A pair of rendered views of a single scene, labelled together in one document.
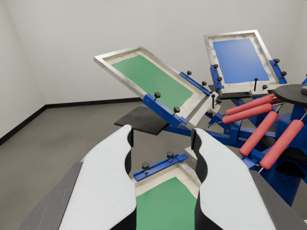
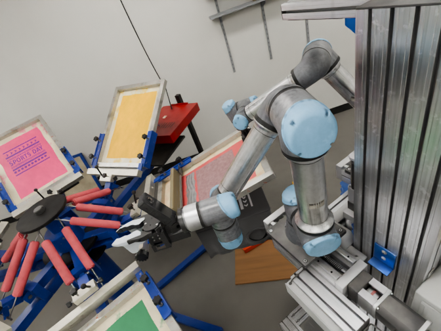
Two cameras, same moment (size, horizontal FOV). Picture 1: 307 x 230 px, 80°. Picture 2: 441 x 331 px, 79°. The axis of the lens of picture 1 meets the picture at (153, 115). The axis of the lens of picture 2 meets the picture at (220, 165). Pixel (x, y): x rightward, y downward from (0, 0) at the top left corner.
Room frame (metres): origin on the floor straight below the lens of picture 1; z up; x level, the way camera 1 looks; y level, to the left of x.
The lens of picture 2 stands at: (-0.24, 0.56, 2.19)
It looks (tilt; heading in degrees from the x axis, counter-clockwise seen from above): 36 degrees down; 270
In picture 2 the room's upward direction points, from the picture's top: 21 degrees counter-clockwise
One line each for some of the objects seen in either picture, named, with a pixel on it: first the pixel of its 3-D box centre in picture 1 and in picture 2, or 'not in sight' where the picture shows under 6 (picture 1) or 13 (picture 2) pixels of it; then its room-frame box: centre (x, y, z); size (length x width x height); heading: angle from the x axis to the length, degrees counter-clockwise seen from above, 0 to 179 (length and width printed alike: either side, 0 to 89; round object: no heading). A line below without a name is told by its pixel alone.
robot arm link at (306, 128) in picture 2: not in sight; (309, 185); (-0.45, 0.04, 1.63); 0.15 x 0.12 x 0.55; 86
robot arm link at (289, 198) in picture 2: not in sight; (300, 203); (-0.46, -0.09, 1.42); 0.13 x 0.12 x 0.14; 86
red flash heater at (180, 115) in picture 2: not in sight; (168, 123); (0.13, -2.03, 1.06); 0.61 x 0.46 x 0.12; 56
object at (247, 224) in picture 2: not in sight; (237, 234); (-0.18, -0.60, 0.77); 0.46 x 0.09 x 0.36; 176
